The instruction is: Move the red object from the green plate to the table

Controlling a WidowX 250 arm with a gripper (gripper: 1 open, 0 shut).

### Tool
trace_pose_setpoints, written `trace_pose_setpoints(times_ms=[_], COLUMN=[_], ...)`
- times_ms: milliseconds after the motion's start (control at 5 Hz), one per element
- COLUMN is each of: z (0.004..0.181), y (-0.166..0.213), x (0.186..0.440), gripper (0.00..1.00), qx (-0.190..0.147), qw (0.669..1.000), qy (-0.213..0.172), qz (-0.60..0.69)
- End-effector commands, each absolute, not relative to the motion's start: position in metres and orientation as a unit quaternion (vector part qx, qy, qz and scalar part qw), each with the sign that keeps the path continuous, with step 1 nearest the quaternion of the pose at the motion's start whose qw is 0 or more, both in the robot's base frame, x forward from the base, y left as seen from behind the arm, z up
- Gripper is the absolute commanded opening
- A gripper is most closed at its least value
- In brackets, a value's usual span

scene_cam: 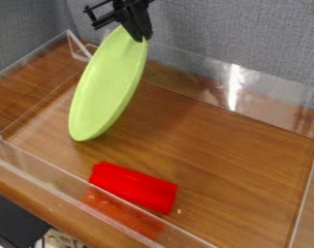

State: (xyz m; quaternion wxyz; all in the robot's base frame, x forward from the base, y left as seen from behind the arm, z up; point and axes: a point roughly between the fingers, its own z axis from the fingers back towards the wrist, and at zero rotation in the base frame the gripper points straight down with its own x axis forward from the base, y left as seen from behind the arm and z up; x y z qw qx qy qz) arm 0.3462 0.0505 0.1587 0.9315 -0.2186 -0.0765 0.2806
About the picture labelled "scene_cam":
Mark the red cross-shaped bar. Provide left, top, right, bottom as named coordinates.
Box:
left=88, top=162, right=177, bottom=214

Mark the clear acrylic corner bracket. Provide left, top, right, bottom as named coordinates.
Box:
left=66, top=30, right=98, bottom=62

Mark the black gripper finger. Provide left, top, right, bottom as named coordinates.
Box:
left=133, top=1, right=153, bottom=40
left=121, top=8, right=142, bottom=43

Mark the green round plate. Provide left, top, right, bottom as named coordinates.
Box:
left=67, top=25, right=147, bottom=141

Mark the clear acrylic enclosure wall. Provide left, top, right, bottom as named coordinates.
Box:
left=0, top=33, right=314, bottom=248

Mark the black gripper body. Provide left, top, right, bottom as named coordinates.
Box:
left=83, top=0, right=154, bottom=29

